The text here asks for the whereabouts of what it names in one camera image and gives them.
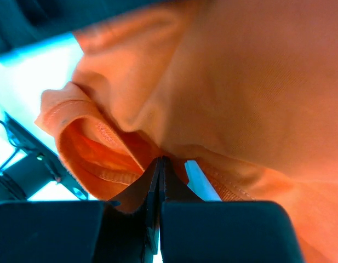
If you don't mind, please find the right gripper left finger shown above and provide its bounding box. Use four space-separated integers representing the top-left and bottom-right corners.
108 157 161 254

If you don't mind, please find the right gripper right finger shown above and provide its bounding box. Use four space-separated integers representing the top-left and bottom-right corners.
159 156 202 262

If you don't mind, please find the orange t shirt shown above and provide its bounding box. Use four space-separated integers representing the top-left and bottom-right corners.
36 1 338 262

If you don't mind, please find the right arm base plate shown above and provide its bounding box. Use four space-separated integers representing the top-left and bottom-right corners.
0 112 89 202

